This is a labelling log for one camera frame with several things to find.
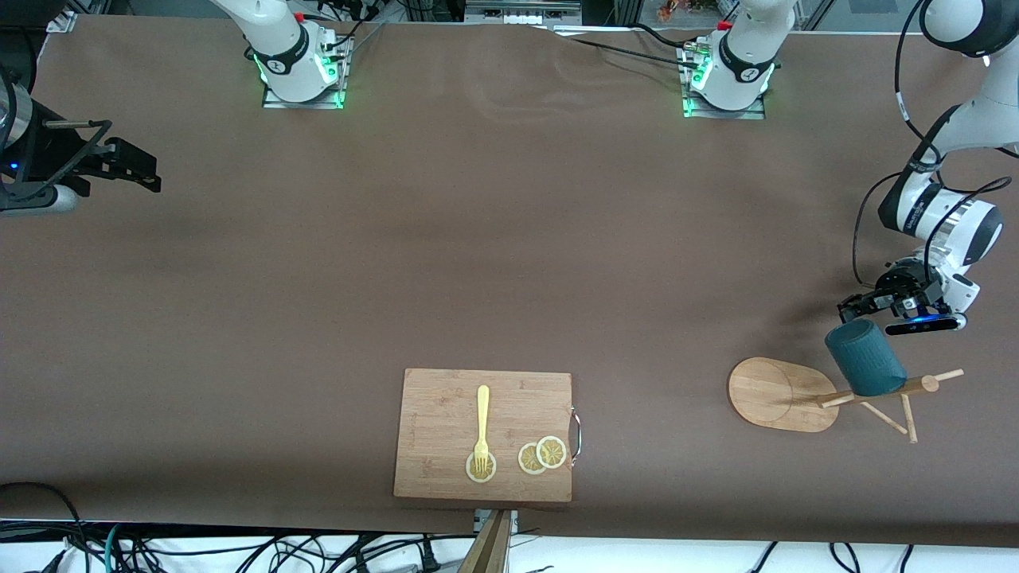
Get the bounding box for dark teal cup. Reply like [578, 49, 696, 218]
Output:
[824, 318, 909, 398]

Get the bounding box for wooden mug rack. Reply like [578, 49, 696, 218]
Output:
[728, 357, 965, 445]

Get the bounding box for colourful toy pile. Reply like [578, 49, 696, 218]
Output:
[657, 0, 733, 21]

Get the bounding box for yellow plastic fork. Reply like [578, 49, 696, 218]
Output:
[474, 385, 491, 477]

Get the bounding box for bamboo cutting board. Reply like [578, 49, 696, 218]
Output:
[393, 368, 583, 503]

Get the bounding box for grey power strip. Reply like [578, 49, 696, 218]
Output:
[464, 0, 583, 26]

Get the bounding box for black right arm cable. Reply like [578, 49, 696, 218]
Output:
[0, 48, 114, 200]

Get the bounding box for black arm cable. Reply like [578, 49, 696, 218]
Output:
[0, 48, 114, 200]
[853, 0, 1013, 287]

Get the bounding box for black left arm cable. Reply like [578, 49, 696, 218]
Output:
[853, 0, 1013, 287]

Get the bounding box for black looped floor cable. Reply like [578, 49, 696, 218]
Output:
[0, 481, 90, 573]

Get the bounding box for black cable on table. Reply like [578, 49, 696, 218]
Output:
[549, 22, 701, 72]

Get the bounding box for tangled black floor cables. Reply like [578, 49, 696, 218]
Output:
[119, 529, 447, 573]

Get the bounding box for metal post bracket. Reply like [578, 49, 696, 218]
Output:
[474, 509, 519, 536]

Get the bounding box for wooden post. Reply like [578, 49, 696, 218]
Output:
[458, 509, 512, 573]

